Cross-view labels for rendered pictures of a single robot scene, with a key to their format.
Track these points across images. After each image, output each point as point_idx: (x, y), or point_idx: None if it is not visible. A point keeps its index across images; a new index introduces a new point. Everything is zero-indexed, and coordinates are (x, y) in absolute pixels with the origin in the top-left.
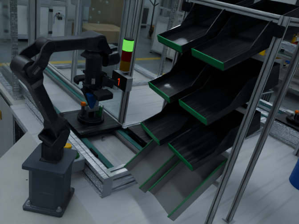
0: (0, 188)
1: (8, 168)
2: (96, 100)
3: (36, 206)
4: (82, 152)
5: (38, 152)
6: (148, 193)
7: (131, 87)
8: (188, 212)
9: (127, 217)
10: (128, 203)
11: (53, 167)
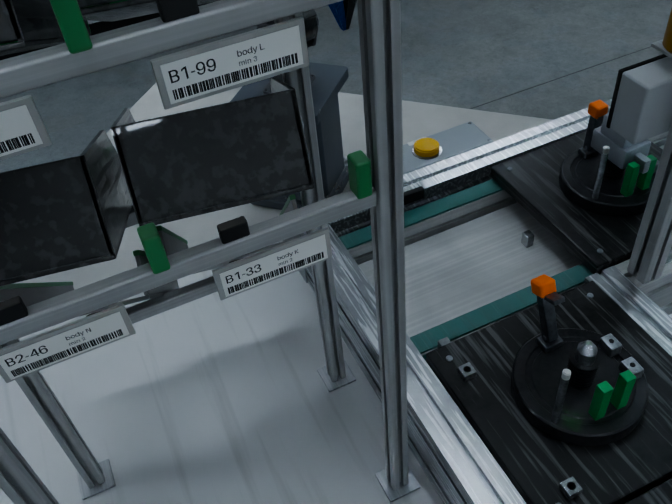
0: (346, 122)
1: (409, 121)
2: (334, 6)
3: None
4: (404, 177)
5: (309, 68)
6: (302, 373)
7: (635, 127)
8: (200, 473)
9: (221, 310)
10: (267, 317)
11: (253, 90)
